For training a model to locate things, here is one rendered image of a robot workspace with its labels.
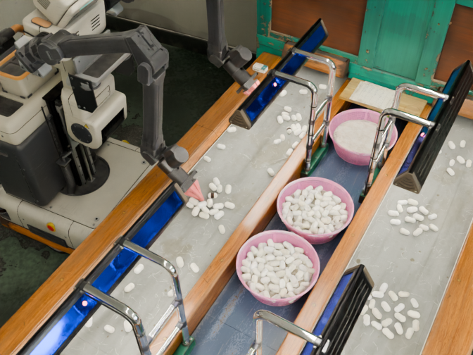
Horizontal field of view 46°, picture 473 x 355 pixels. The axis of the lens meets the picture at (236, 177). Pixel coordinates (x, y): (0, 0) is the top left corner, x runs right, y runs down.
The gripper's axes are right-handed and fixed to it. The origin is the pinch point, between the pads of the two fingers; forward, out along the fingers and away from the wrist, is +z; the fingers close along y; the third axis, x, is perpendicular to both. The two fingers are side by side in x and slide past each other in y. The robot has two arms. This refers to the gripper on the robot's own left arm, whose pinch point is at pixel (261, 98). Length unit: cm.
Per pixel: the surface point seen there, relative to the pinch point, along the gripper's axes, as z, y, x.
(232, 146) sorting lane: 5.5, -18.6, 11.0
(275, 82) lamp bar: -3.9, -14.7, -25.7
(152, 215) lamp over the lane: -5, -84, -26
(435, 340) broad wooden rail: 76, -61, -49
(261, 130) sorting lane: 9.7, -4.8, 7.6
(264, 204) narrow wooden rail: 24.2, -40.4, -7.3
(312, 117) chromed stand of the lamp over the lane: 13.5, -14.1, -27.1
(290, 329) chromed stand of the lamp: 30, -96, -58
